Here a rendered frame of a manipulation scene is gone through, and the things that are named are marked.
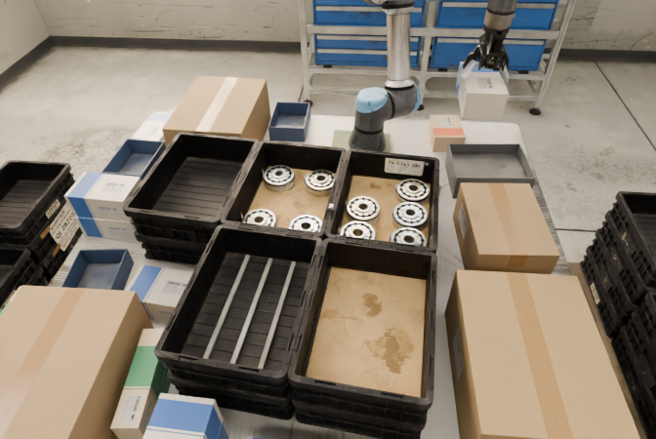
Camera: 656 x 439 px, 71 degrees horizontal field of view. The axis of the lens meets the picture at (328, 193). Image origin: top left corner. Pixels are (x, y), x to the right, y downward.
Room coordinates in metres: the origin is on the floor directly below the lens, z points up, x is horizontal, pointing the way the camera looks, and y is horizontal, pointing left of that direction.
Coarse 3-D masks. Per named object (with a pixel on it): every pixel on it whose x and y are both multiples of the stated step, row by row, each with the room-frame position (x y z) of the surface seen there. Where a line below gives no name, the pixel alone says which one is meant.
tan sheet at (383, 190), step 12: (360, 180) 1.17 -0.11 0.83; (372, 180) 1.17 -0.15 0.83; (384, 180) 1.17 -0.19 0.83; (396, 180) 1.16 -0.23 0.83; (360, 192) 1.11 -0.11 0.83; (372, 192) 1.11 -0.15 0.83; (384, 192) 1.11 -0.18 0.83; (384, 204) 1.05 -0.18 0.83; (396, 204) 1.05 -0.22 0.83; (384, 216) 1.00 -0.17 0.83; (384, 228) 0.95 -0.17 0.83; (396, 228) 0.95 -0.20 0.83; (384, 240) 0.90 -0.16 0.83
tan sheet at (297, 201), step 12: (300, 180) 1.18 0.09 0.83; (264, 192) 1.12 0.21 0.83; (276, 192) 1.12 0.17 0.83; (288, 192) 1.12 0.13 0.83; (300, 192) 1.12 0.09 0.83; (252, 204) 1.07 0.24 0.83; (264, 204) 1.07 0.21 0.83; (276, 204) 1.07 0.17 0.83; (288, 204) 1.07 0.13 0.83; (300, 204) 1.06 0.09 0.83; (312, 204) 1.06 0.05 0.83; (324, 204) 1.06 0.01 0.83; (276, 216) 1.01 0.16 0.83; (288, 216) 1.01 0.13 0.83
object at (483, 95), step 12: (480, 72) 1.33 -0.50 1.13; (492, 72) 1.33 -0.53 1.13; (456, 84) 1.40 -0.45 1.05; (468, 84) 1.26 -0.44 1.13; (480, 84) 1.26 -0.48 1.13; (492, 84) 1.25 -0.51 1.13; (504, 84) 1.25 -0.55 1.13; (468, 96) 1.21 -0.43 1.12; (480, 96) 1.20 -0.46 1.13; (492, 96) 1.20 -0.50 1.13; (504, 96) 1.19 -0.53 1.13; (468, 108) 1.21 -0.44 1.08; (480, 108) 1.20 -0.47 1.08; (492, 108) 1.20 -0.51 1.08; (504, 108) 1.19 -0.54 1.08
